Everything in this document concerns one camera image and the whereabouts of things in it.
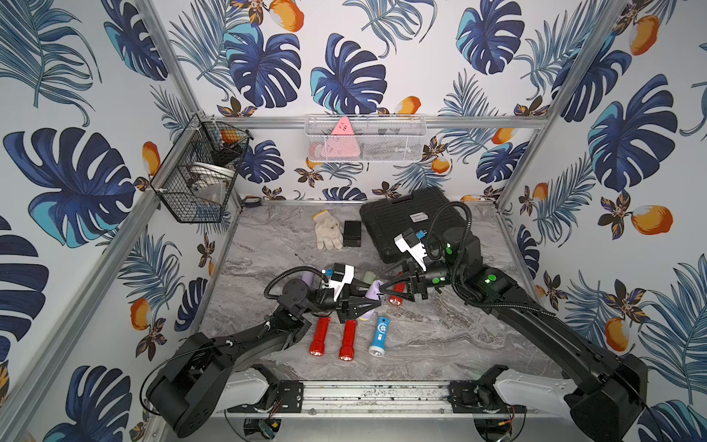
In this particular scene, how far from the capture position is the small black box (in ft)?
3.53

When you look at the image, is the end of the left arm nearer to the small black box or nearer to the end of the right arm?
the end of the right arm

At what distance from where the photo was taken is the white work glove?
3.56ft

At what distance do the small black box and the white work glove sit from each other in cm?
2
